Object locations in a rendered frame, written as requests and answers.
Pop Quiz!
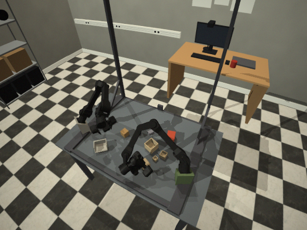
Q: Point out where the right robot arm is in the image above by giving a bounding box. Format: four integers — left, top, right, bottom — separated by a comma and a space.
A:
76, 80, 112, 132

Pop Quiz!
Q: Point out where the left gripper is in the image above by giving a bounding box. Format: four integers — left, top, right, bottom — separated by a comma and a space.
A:
132, 151, 153, 177

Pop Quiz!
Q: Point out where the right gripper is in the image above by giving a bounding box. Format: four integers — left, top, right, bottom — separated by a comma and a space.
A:
89, 116, 117, 135

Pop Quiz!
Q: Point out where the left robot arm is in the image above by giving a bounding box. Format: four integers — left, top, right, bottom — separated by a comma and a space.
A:
118, 119, 191, 176

